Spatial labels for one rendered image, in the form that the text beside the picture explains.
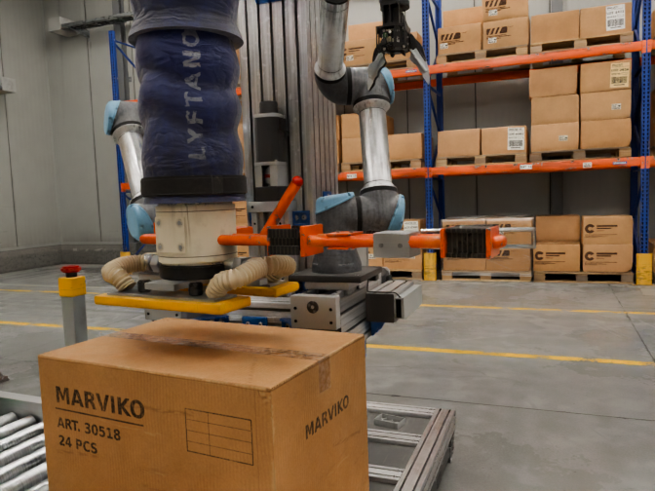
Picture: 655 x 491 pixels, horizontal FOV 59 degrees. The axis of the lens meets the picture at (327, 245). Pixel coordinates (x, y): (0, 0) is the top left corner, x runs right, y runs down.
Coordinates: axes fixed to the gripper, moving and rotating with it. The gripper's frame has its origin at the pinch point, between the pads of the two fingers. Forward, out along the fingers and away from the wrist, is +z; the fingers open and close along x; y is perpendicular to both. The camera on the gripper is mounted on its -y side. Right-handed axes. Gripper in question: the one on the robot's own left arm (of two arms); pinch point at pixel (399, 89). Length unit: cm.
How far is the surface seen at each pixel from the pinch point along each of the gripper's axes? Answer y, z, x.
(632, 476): -128, 152, 68
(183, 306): 50, 46, -31
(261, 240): 40, 34, -19
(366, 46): -677, -188, -214
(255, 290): 32, 46, -25
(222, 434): 56, 67, -20
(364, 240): 42, 34, 3
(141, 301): 49, 46, -42
